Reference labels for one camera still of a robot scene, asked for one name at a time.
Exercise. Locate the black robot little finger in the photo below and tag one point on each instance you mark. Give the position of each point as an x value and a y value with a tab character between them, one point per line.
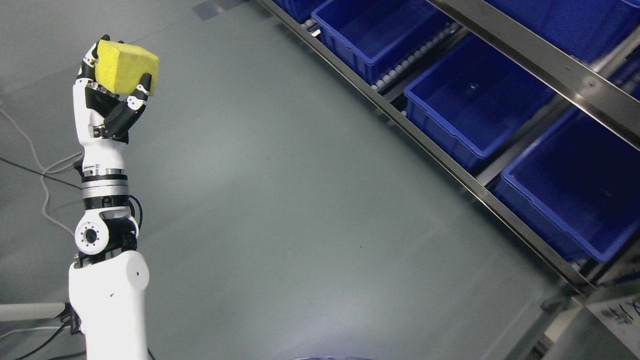
88	64

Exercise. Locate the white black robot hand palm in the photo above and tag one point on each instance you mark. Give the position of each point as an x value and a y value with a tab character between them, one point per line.
102	123

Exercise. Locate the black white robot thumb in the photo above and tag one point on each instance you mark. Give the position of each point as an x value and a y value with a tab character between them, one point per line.
137	100

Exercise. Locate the yellow foam block notched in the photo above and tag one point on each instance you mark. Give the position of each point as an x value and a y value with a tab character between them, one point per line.
120	67

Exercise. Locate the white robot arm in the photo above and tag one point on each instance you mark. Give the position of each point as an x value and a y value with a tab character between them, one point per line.
107	282

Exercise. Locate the blue bin lower shelf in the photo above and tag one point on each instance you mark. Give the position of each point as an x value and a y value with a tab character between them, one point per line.
372	37
473	100
577	187

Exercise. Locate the steel shelf rack right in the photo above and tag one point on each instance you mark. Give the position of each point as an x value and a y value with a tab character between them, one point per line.
587	52

